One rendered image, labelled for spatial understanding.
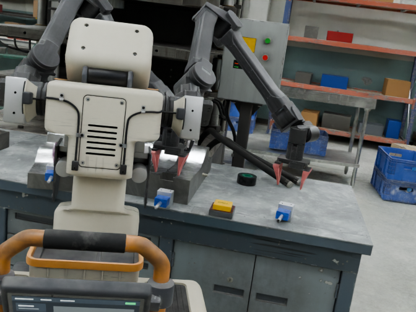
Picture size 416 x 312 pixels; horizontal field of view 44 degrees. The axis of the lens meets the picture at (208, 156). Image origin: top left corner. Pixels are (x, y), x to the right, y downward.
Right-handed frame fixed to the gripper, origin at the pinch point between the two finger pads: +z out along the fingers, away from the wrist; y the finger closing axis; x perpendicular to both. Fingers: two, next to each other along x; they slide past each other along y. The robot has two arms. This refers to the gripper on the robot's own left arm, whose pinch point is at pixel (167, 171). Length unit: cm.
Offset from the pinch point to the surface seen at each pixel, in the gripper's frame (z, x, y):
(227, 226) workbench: 15.4, 0.1, -22.4
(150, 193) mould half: 10.5, -5.5, 6.6
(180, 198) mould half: 10.6, -5.9, -4.1
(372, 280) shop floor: 93, -155, -99
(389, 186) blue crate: 78, -347, -131
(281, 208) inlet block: 8.8, -8.4, -38.8
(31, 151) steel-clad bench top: 12, -35, 69
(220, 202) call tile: 9.0, -4.0, -18.3
